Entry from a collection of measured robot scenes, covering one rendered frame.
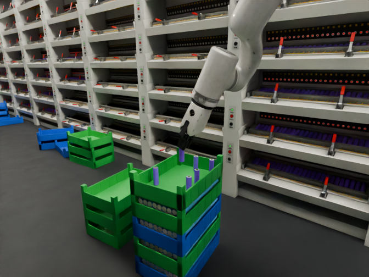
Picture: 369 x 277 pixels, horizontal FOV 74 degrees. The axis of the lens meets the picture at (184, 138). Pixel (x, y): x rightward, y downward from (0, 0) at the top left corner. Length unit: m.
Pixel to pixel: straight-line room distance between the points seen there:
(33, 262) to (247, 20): 1.11
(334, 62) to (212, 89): 0.60
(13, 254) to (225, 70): 1.08
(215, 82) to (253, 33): 0.15
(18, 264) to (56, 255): 0.13
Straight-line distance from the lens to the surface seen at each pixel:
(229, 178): 1.43
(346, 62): 1.15
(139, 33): 1.76
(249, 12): 0.66
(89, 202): 1.13
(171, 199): 0.73
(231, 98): 1.31
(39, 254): 1.23
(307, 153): 1.22
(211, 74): 0.69
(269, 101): 1.25
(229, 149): 1.36
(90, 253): 1.15
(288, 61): 1.20
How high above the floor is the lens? 0.72
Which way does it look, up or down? 16 degrees down
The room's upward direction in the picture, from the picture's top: straight up
